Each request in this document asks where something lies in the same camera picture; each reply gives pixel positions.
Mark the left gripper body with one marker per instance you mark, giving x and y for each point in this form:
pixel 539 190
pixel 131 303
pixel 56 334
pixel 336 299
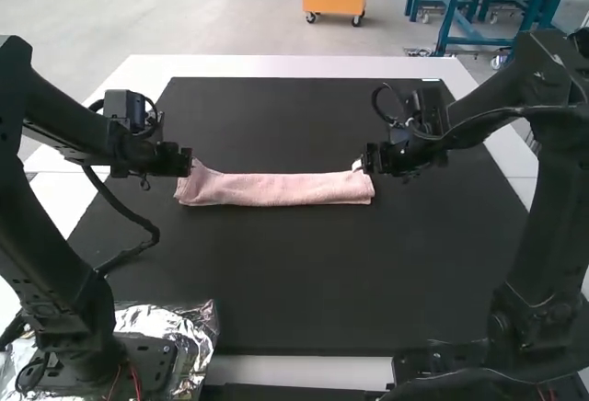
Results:
pixel 172 159

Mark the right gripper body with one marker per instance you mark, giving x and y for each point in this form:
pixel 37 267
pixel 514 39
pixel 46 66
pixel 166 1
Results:
pixel 389 157

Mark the pale towel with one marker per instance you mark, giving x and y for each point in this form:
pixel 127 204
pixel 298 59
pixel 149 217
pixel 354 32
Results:
pixel 276 188

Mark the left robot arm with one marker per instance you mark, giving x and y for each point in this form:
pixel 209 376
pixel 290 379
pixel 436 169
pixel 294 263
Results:
pixel 41 189

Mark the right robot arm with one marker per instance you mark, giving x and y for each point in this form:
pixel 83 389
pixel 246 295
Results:
pixel 547 166

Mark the black mat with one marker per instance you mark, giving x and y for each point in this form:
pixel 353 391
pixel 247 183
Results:
pixel 299 272

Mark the silver foil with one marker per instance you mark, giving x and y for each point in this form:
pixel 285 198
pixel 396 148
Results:
pixel 193 327

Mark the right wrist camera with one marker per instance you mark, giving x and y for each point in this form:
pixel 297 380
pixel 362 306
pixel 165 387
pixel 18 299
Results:
pixel 421 111

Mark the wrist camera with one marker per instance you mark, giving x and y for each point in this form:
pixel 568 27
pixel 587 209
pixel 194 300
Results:
pixel 126 109
pixel 421 111

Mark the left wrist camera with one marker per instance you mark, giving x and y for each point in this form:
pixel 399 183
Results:
pixel 126 109

